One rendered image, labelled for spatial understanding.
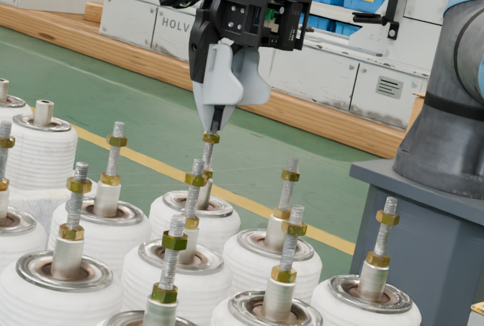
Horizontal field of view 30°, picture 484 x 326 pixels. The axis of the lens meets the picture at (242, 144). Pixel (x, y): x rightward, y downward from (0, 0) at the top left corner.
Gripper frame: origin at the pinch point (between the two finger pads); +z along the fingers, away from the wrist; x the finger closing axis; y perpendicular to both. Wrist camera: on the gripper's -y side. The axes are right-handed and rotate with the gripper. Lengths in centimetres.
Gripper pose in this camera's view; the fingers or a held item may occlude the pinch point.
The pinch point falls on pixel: (209, 116)
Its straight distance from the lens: 93.3
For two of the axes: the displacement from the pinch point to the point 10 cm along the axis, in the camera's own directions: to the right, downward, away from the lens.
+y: 7.4, 2.8, -6.1
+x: 6.4, -0.4, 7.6
